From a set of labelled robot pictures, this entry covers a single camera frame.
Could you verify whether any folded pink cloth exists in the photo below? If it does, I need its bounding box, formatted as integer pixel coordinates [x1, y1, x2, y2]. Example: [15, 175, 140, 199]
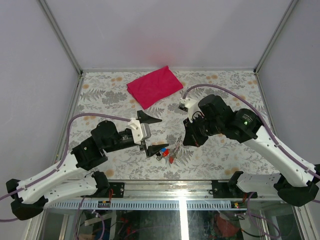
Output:
[127, 66, 184, 110]

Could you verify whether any large metal keyring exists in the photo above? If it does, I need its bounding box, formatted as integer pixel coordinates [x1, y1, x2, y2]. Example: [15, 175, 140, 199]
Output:
[172, 136, 183, 155]

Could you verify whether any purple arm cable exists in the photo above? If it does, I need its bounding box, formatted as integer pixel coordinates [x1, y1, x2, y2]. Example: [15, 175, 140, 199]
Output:
[0, 112, 132, 222]
[183, 84, 320, 176]

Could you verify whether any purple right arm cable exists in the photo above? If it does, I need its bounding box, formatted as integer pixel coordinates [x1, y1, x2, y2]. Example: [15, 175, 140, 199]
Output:
[183, 84, 320, 176]

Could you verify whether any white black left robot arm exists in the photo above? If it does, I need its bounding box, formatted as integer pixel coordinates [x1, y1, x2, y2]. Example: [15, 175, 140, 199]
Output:
[6, 110, 167, 221]

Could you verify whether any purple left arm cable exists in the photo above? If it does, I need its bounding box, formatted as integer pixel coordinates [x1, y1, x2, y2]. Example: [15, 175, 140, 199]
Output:
[0, 112, 132, 222]

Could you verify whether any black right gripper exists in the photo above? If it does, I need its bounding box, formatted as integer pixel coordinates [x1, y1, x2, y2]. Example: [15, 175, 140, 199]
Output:
[182, 112, 222, 147]

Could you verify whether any aluminium front rail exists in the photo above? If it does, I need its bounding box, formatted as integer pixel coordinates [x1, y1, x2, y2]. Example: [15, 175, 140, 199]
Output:
[41, 179, 307, 210]

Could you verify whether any floral table mat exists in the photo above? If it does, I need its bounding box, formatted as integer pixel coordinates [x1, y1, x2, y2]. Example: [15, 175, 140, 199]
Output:
[69, 70, 277, 180]

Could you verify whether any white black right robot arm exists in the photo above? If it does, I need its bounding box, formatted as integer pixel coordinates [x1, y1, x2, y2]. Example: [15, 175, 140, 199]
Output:
[179, 94, 320, 207]

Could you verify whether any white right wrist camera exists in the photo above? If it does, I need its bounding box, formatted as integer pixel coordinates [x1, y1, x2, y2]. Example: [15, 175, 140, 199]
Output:
[178, 98, 203, 123]

